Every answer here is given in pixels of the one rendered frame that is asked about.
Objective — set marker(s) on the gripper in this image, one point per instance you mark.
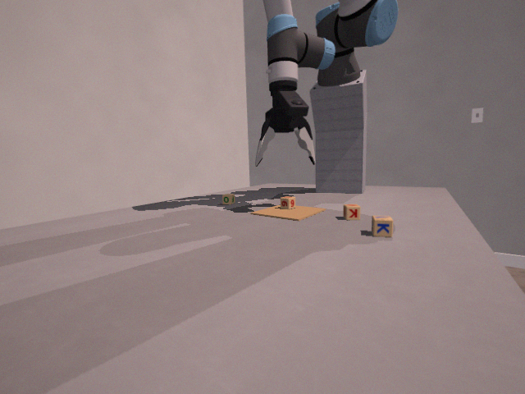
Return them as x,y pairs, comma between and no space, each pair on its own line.
280,122

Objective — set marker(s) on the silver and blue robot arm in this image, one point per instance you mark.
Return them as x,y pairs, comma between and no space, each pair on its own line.
340,29

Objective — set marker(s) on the tan flat mat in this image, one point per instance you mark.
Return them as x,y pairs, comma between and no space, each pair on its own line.
298,213

